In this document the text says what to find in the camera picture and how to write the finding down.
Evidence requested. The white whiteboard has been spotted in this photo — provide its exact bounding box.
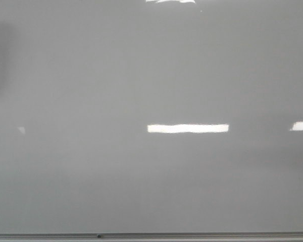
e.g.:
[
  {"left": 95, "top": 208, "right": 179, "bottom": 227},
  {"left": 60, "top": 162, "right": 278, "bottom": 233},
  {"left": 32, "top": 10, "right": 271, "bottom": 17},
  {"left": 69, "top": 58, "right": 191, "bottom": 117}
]
[{"left": 0, "top": 1, "right": 303, "bottom": 241}]

